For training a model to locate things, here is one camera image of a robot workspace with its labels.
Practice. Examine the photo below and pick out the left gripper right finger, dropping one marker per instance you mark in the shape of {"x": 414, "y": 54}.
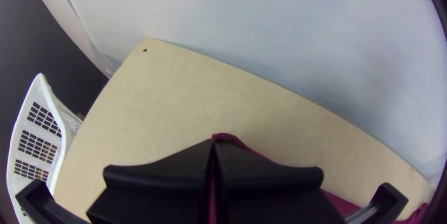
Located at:
{"x": 265, "y": 196}

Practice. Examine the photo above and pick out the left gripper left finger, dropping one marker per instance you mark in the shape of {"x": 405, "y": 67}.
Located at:
{"x": 164, "y": 192}

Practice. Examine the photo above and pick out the maroon t-shirt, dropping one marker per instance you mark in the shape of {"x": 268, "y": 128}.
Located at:
{"x": 337, "y": 202}

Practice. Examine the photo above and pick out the white laundry basket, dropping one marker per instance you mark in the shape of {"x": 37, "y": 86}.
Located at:
{"x": 38, "y": 140}

